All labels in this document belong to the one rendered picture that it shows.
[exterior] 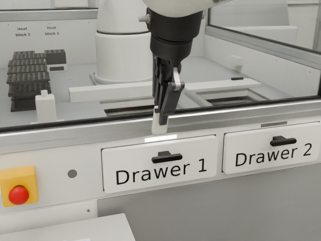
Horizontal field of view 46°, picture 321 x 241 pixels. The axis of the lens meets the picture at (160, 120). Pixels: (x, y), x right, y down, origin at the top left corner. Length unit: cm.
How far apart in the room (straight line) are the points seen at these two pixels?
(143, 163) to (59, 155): 19
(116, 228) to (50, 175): 19
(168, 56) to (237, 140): 40
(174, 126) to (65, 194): 30
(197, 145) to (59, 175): 33
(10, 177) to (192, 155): 42
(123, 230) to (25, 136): 30
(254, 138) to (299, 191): 27
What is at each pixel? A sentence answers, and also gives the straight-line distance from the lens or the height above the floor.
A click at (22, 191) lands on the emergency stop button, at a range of 84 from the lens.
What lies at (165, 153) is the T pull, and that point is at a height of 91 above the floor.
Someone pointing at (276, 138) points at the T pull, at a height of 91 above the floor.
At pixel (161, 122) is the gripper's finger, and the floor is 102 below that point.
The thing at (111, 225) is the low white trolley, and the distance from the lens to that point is 92.
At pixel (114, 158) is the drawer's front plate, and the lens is 89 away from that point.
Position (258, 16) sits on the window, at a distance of 97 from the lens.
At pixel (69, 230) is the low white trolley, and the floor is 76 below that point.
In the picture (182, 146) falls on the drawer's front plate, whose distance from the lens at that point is 93.
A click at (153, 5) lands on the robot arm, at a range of 49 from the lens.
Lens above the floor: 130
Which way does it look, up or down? 20 degrees down
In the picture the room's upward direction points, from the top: straight up
